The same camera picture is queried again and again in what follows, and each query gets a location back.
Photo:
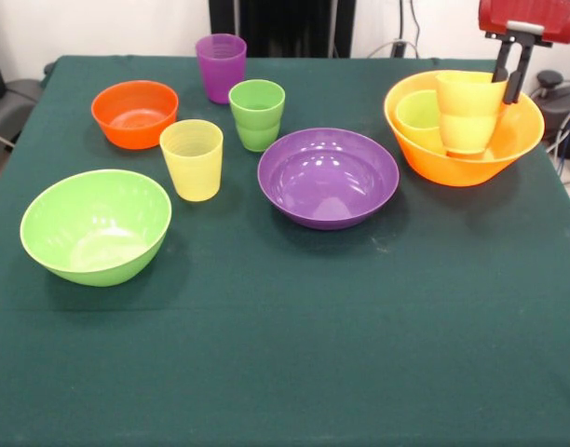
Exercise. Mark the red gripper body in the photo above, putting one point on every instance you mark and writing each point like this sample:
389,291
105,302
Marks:
536,14

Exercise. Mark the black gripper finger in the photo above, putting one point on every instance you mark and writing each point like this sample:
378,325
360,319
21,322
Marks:
518,74
502,63

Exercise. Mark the yellow-orange stepped cup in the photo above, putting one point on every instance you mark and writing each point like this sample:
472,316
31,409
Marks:
469,112

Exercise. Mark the large yellow-orange bowl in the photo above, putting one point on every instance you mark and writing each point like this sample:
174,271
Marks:
518,135

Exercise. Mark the light green tapered cup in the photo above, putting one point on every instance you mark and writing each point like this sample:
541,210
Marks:
417,116

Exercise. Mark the purple bowl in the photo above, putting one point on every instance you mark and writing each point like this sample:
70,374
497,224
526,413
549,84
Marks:
327,181

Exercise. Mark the green stepped cup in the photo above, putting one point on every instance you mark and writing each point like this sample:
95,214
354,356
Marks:
257,130

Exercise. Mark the purple cup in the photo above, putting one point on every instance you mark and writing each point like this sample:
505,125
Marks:
220,74

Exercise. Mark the yellow tapered cup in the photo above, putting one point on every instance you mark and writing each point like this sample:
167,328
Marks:
192,172

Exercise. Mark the dark green tablecloth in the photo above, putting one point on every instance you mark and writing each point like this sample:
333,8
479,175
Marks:
285,349

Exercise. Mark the orange-red bowl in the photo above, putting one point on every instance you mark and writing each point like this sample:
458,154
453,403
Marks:
131,135

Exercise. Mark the green bowl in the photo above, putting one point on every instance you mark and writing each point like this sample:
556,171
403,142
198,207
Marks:
94,223

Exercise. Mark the grey office chair base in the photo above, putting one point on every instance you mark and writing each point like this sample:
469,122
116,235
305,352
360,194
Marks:
15,102

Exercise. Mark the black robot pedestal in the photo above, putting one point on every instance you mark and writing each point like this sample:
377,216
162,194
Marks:
289,23

